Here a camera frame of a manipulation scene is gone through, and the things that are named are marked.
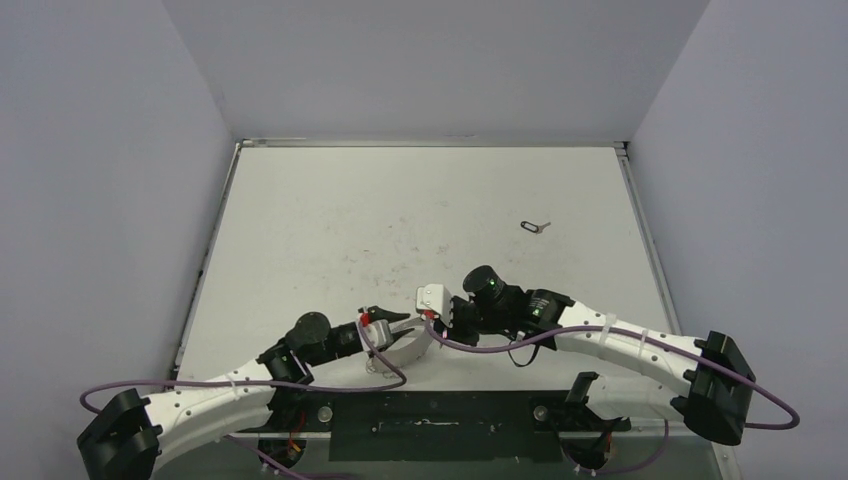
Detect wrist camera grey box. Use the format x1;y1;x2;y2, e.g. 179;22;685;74
357;313;391;352
415;284;452;327

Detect far key with black tag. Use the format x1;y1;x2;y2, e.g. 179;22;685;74
520;221;551;235

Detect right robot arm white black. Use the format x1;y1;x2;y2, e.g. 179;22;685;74
437;265;756;446

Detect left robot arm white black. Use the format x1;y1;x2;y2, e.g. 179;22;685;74
77;307;432;479

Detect aluminium table frame rail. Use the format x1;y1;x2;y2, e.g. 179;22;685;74
602;148;752;446

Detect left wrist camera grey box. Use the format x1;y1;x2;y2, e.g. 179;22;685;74
357;313;391;352

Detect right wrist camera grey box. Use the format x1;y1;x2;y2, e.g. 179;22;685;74
415;284;452;327

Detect black loop cable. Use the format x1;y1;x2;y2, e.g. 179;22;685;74
506;337;541;369

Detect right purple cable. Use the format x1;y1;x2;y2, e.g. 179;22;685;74
423;317;802;431

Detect grey key holder with rings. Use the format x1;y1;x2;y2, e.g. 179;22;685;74
380;318;433;370

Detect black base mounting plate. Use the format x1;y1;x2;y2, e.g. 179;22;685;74
255;390;631;467

